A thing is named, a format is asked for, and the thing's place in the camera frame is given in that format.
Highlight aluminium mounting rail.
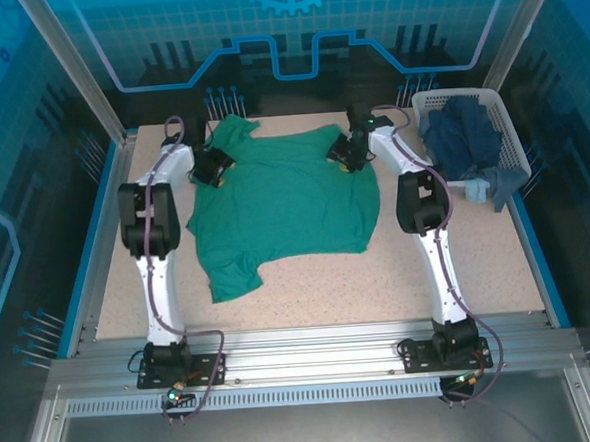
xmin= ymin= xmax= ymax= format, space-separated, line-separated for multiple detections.
xmin=41 ymin=308 xmax=584 ymax=404

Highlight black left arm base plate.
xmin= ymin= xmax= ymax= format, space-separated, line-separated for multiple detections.
xmin=135 ymin=352 xmax=229 ymax=391

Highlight aluminium frame post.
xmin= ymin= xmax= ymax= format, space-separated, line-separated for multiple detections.
xmin=476 ymin=0 xmax=568 ymax=95
xmin=17 ymin=0 xmax=139 ymax=151

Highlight right controller board with LED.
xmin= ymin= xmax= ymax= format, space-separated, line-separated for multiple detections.
xmin=444 ymin=369 xmax=487 ymax=391

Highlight white plastic laundry basket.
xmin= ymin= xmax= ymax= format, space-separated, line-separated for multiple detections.
xmin=410 ymin=84 xmax=533 ymax=194

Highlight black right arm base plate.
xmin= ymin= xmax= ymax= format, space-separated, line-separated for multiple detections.
xmin=400 ymin=334 xmax=494 ymax=375

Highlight grey-blue t-shirt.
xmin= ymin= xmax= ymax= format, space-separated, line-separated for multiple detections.
xmin=459 ymin=163 xmax=532 ymax=216

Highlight left controller board with LED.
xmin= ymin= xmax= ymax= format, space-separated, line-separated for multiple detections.
xmin=162 ymin=381 xmax=197 ymax=408

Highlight green printed t-shirt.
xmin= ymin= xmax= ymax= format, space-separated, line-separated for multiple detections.
xmin=177 ymin=104 xmax=386 ymax=307

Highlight slotted grey cable duct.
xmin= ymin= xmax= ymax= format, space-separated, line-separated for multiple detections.
xmin=64 ymin=377 xmax=445 ymax=421

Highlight controller board with led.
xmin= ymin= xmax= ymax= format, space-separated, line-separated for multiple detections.
xmin=162 ymin=381 xmax=197 ymax=408
xmin=444 ymin=369 xmax=487 ymax=391

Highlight dark blue t-shirt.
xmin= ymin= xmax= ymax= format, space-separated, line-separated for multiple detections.
xmin=416 ymin=92 xmax=505 ymax=184

